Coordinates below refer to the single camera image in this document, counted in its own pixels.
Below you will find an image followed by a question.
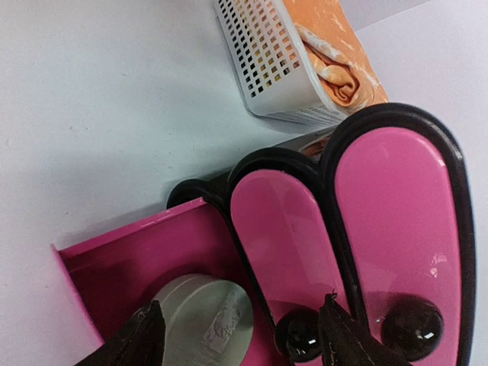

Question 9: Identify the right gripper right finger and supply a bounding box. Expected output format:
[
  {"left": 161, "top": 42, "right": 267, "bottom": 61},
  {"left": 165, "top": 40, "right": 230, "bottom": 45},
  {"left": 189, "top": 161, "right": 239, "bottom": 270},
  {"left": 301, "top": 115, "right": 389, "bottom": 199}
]
[{"left": 318, "top": 293, "right": 409, "bottom": 366}]

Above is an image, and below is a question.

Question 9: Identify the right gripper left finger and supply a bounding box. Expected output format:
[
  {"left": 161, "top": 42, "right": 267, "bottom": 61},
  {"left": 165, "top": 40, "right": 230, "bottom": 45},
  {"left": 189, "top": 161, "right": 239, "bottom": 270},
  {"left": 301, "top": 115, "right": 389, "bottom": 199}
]
[{"left": 82, "top": 300, "right": 165, "bottom": 366}]

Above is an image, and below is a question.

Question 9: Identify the black pink drawer organizer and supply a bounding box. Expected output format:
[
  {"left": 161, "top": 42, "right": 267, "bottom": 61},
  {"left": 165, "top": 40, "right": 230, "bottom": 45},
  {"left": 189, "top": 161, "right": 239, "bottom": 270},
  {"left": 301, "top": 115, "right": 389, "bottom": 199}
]
[{"left": 56, "top": 103, "right": 476, "bottom": 365}]

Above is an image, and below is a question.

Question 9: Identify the white round jar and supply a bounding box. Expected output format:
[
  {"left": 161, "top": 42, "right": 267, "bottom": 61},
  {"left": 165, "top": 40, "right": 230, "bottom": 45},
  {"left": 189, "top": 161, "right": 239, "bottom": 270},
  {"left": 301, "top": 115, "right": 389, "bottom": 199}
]
[{"left": 154, "top": 274, "right": 254, "bottom": 366}]

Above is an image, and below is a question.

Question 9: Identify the orange snack bag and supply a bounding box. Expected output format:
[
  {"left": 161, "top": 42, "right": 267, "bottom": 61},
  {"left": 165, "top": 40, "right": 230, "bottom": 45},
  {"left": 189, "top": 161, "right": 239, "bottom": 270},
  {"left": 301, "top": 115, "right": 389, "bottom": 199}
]
[{"left": 284, "top": 0, "right": 388, "bottom": 113}]

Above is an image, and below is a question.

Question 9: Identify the white perforated plastic basket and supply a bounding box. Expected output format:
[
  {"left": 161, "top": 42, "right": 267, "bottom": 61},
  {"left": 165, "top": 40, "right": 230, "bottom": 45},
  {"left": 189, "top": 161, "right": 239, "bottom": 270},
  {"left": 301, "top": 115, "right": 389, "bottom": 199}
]
[{"left": 213, "top": 0, "right": 348, "bottom": 126}]

